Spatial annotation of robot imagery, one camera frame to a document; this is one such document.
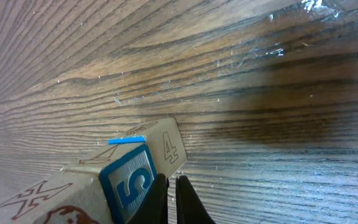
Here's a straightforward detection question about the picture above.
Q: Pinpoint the blue edged wooden block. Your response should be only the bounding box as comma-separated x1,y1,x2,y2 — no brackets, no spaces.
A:
63,136,157,223

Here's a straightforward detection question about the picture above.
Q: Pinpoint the blue D wooden block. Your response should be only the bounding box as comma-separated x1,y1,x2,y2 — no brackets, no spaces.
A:
123,118,187,178

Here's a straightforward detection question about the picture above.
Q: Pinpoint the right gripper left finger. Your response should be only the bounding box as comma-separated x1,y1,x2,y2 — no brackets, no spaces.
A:
128,174,169,224

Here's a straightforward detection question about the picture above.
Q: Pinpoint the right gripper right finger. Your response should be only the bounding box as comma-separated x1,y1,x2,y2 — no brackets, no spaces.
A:
175,175,215,224

